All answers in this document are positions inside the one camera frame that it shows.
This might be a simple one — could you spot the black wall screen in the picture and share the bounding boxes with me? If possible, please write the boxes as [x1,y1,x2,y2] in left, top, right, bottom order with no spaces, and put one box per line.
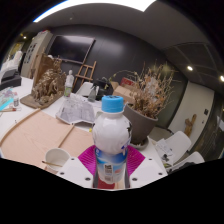
[47,34,96,65]

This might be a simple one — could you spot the clear spray bottle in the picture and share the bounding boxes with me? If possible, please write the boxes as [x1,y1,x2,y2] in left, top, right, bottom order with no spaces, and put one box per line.
[64,69,75,98]

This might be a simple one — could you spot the small grey bottle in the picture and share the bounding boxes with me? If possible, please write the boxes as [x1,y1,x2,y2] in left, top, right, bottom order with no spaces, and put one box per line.
[87,84,98,103]

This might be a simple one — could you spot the black bag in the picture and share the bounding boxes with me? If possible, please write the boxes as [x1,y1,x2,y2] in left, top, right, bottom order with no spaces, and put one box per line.
[93,77,115,101]

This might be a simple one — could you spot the stack of papers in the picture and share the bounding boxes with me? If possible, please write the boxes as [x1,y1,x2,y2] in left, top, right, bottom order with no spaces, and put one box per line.
[154,138,174,161]

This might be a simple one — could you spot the white chair behind table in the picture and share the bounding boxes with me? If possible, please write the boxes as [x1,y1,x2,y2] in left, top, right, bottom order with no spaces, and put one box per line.
[75,81,95,98]

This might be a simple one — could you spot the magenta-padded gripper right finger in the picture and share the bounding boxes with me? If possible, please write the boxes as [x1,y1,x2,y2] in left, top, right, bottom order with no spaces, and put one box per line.
[125,145,169,189]

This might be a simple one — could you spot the grey plant saucer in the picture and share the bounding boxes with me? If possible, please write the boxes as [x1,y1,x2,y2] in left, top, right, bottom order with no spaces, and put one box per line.
[128,136,150,151]

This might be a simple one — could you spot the spread newspaper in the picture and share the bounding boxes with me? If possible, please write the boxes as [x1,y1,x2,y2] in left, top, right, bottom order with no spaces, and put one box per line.
[55,93,101,125]

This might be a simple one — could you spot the white ceramic mug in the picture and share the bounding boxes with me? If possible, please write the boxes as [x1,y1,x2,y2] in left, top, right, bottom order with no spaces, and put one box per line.
[44,147,72,173]

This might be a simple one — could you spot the white cabinet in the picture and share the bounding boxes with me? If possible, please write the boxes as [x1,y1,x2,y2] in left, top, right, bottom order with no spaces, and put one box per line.
[20,30,54,79]

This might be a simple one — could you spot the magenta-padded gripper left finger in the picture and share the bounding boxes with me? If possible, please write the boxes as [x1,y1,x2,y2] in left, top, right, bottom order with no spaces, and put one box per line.
[56,144,100,189]

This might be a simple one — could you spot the colourful book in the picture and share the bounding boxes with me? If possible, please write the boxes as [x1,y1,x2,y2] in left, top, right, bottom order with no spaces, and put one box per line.
[0,87,21,111]

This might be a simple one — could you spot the white chair with papers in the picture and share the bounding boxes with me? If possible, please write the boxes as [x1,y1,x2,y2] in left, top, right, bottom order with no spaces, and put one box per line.
[154,130,193,164]

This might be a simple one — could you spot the red box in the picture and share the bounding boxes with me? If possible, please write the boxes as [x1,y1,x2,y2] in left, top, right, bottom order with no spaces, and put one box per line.
[120,77,136,88]

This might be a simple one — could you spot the blue-capped white drink bottle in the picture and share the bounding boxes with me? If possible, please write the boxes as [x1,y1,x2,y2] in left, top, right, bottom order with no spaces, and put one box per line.
[91,95,133,184]

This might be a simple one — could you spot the ceiling spot lights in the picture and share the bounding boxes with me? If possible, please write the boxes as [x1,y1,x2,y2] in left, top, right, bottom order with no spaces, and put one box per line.
[186,64,224,83]

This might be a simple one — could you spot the wooden figure by wall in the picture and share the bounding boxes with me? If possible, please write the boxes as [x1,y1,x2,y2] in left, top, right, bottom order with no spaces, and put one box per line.
[184,113,198,138]

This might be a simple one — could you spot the light wooden drawing board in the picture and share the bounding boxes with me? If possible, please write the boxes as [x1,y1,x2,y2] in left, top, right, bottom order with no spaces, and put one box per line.
[0,108,98,171]

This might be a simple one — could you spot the dried plant in dark pot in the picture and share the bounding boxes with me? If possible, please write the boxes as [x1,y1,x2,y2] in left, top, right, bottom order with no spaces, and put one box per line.
[109,61,178,146]

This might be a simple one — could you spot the wooden easel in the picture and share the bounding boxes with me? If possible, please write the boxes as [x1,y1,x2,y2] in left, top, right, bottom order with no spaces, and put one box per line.
[72,59,98,91]

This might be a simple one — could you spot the black printer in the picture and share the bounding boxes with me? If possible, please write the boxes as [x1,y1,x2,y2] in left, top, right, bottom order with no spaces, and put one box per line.
[0,68,23,92]

